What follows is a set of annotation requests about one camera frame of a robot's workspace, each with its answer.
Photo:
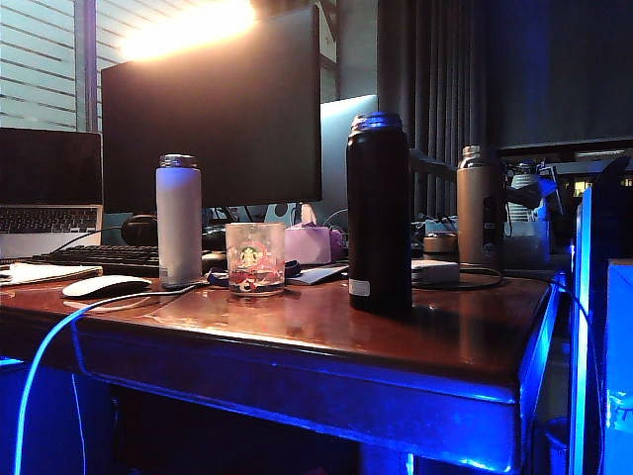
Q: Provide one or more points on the black thermos bottle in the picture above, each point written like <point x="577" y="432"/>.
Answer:
<point x="378" y="222"/>

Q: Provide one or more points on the printed glass cup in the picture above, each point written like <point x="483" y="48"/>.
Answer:
<point x="255" y="257"/>

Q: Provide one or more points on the white thermos bottle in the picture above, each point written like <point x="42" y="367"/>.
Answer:
<point x="179" y="222"/>

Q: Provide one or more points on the bronze thermos bottle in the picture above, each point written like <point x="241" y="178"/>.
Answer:
<point x="477" y="213"/>

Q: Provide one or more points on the purple tissue box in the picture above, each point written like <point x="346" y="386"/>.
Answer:
<point x="306" y="245"/>

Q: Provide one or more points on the purple soft pouch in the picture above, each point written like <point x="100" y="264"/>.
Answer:
<point x="337" y="245"/>

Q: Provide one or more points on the flat silver card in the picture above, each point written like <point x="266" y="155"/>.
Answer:
<point x="316" y="274"/>

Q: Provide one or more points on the white power adapter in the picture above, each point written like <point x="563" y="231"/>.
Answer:
<point x="437" y="272"/>

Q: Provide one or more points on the large black monitor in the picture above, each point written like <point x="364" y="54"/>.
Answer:
<point x="212" y="128"/>

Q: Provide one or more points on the black headphones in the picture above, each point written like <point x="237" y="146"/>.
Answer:
<point x="139" y="230"/>

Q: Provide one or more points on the black keyboard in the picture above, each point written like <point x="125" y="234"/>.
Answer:
<point x="109" y="257"/>

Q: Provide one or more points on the clear plastic container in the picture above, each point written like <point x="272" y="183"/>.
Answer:
<point x="526" y="242"/>

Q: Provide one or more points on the white computer mouse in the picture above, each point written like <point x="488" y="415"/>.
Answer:
<point x="104" y="286"/>

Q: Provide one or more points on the white notebook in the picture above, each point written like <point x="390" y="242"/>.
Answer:
<point x="44" y="273"/>

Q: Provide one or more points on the silver laptop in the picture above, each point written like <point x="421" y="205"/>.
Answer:
<point x="49" y="168"/>

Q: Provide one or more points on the dark curved panel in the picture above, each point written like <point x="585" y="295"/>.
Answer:
<point x="610" y="222"/>

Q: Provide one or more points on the white box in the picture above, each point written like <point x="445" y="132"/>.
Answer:
<point x="620" y="346"/>

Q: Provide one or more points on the white window blinds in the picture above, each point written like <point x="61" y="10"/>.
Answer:
<point x="34" y="64"/>

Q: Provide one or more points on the blue-lit metal post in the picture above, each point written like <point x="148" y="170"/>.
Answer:
<point x="579" y="346"/>

